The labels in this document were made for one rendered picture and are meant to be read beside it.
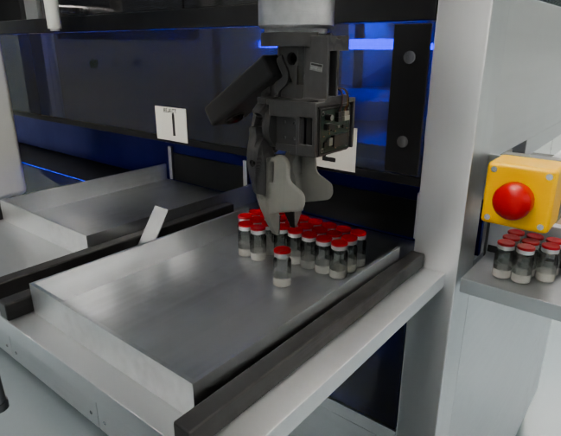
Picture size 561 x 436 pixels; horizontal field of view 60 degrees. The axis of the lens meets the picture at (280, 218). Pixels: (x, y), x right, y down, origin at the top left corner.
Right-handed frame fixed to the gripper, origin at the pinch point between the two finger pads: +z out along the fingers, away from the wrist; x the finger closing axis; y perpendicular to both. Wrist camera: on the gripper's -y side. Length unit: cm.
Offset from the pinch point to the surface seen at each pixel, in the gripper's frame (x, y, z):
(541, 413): 116, 17, 96
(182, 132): 14.9, -34.5, -4.3
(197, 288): -7.4, -6.6, 8.3
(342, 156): 15.3, -1.4, -4.5
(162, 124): 14.9, -39.9, -5.3
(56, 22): 9, -61, -23
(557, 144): 475, -53, 68
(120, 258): -11.3, -16.0, 5.7
